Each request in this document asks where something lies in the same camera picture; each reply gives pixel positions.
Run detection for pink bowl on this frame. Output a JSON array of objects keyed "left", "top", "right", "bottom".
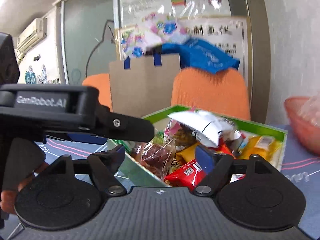
[{"left": 284, "top": 96, "right": 320, "bottom": 157}]

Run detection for pink snack packet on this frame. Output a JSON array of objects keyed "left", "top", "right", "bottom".
[{"left": 163, "top": 118, "right": 186, "bottom": 141}]

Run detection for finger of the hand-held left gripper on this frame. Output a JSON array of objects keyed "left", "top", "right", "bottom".
[
  {"left": 96, "top": 106, "right": 155, "bottom": 143},
  {"left": 66, "top": 133, "right": 109, "bottom": 145}
]

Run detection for white snack packet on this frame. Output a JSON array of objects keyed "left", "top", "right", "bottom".
[{"left": 169, "top": 109, "right": 242, "bottom": 148}]

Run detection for blue plastic bag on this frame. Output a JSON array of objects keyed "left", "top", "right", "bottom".
[{"left": 162, "top": 37, "right": 241, "bottom": 75}]

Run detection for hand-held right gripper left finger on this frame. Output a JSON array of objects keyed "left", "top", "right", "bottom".
[{"left": 45, "top": 144, "right": 127, "bottom": 197}]

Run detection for orange chair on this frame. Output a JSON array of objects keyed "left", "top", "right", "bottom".
[
  {"left": 82, "top": 73, "right": 113, "bottom": 112},
  {"left": 171, "top": 67, "right": 251, "bottom": 121}
]

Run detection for floral cloth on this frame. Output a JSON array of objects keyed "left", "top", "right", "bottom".
[{"left": 120, "top": 14, "right": 191, "bottom": 58}]

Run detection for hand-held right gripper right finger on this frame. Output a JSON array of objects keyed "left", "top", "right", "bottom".
[{"left": 194, "top": 146, "right": 282, "bottom": 197}]

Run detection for clear brown snack packet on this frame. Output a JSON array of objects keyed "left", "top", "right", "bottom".
[{"left": 136, "top": 139, "right": 177, "bottom": 181}]

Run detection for orange snack packet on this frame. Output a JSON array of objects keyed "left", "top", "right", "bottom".
[{"left": 175, "top": 144, "right": 200, "bottom": 166}]

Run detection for yellow cake packet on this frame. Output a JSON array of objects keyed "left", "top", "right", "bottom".
[{"left": 239, "top": 134, "right": 282, "bottom": 161}]

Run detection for white wall poster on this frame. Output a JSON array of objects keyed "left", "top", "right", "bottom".
[{"left": 115, "top": 16, "right": 251, "bottom": 90}]

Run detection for paper notice sheet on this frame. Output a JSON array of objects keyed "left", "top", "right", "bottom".
[{"left": 117, "top": 0, "right": 232, "bottom": 26}]

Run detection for brown paper bag blue handles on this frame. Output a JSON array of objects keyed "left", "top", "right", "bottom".
[{"left": 109, "top": 53, "right": 181, "bottom": 118}]

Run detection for green cardboard box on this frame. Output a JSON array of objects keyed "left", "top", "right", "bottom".
[{"left": 107, "top": 105, "right": 288, "bottom": 188}]

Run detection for red snack packet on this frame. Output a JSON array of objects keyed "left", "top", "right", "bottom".
[{"left": 164, "top": 158, "right": 208, "bottom": 188}]

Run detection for wall air conditioner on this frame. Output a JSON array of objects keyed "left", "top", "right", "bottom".
[{"left": 16, "top": 17, "right": 48, "bottom": 53}]

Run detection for person's left hand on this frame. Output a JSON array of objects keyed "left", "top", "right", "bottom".
[{"left": 0, "top": 161, "right": 49, "bottom": 215}]

